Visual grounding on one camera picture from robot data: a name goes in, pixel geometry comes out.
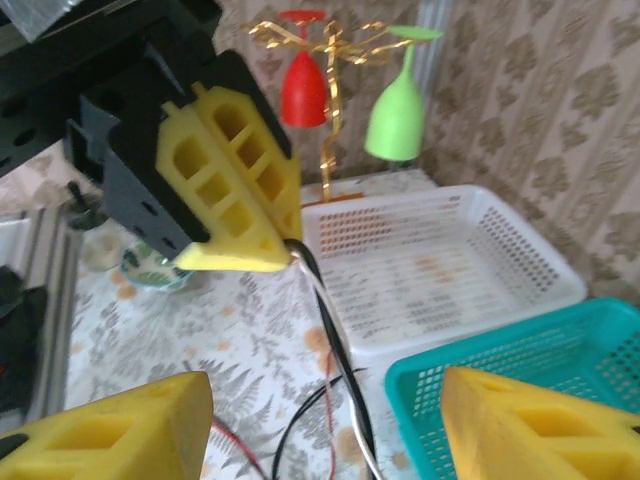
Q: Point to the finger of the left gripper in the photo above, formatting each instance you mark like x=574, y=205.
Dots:
x=170, y=150
x=287, y=190

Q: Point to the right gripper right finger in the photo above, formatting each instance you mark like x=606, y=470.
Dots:
x=525, y=440

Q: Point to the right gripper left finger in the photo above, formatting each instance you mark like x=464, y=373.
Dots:
x=100, y=440

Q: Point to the red plastic wine glass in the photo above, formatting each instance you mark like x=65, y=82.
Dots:
x=302, y=95

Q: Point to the small dark cup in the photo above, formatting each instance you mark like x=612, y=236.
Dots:
x=85, y=215

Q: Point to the floral tablecloth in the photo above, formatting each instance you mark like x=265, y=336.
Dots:
x=175, y=340

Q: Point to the green plastic wine glass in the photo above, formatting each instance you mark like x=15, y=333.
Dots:
x=395, y=125

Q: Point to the small white cup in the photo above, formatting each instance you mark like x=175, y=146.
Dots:
x=92, y=252

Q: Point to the teal plastic basket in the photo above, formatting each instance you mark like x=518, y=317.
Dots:
x=397, y=390

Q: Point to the white plastic basket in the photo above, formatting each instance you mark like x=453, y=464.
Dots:
x=390, y=350

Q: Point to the aluminium side rail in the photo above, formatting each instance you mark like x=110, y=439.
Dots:
x=45, y=280

